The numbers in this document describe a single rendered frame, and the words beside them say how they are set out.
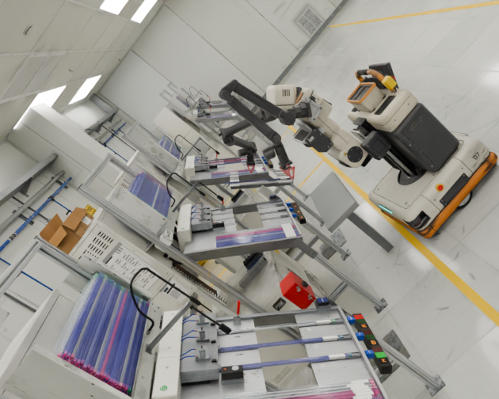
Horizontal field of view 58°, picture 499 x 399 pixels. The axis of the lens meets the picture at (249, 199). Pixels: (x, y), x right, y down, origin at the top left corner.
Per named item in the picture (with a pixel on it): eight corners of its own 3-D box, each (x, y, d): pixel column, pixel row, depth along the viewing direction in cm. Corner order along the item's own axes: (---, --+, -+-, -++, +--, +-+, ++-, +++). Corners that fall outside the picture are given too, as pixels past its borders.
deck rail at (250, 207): (283, 207, 336) (283, 199, 334) (283, 207, 334) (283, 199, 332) (188, 219, 332) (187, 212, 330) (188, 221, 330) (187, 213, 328)
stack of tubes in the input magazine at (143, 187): (172, 192, 320) (141, 169, 312) (166, 218, 272) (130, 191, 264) (161, 205, 322) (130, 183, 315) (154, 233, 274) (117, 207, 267)
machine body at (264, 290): (322, 281, 360) (264, 237, 342) (349, 334, 294) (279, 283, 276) (269, 336, 372) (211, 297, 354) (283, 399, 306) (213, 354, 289)
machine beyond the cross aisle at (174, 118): (266, 132, 829) (184, 62, 776) (272, 141, 752) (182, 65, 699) (219, 187, 855) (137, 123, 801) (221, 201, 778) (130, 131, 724)
